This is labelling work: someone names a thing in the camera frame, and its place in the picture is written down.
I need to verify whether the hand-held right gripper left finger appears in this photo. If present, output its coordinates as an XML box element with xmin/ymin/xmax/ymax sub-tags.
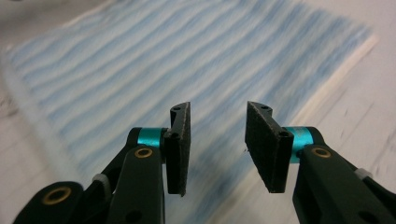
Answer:
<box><xmin>106</xmin><ymin>101</ymin><xmax>191</xmax><ymax>224</ymax></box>

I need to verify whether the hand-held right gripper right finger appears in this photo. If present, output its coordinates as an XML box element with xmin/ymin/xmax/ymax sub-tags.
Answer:
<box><xmin>245</xmin><ymin>101</ymin><xmax>396</xmax><ymax>224</ymax></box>

